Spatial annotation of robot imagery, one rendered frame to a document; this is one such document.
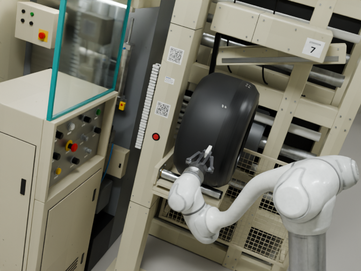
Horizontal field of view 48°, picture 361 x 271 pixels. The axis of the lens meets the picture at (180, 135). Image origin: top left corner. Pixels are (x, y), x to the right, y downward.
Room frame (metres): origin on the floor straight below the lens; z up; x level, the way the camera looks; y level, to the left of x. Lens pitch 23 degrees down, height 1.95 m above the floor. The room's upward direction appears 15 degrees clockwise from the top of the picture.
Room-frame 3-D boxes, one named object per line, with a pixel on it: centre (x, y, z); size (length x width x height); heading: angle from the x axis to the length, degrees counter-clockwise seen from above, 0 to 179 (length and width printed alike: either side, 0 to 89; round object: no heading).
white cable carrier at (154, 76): (2.05, 0.20, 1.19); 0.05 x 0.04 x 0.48; 168
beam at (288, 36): (2.29, -0.33, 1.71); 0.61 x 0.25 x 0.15; 78
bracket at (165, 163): (2.07, 0.03, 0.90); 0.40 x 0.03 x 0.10; 168
